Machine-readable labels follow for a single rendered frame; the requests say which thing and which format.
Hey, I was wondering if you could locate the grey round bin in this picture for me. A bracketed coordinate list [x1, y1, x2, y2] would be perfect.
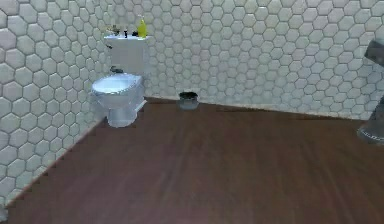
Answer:
[177, 91, 200, 111]

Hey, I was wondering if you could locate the white toilet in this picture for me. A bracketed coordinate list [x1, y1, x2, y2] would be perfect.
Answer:
[89, 33, 150, 129]

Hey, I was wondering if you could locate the yellow spray bottle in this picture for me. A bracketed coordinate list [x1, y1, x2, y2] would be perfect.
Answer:
[137, 14, 148, 39]

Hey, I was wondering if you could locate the grey pedestal sink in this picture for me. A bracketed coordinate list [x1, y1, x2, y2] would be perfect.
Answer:
[356, 38, 384, 146]

